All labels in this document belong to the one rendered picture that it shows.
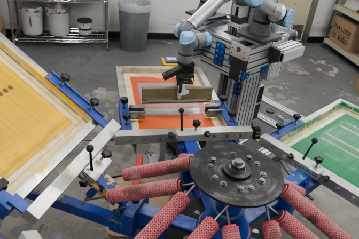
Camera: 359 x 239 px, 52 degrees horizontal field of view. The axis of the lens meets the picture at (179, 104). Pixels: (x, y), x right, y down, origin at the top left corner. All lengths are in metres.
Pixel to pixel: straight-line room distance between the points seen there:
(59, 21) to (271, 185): 4.39
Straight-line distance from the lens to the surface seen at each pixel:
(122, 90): 2.21
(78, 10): 5.60
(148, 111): 2.08
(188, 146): 1.71
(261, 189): 1.16
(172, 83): 2.41
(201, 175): 1.16
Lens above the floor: 2.06
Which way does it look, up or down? 30 degrees down
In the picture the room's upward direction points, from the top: 7 degrees clockwise
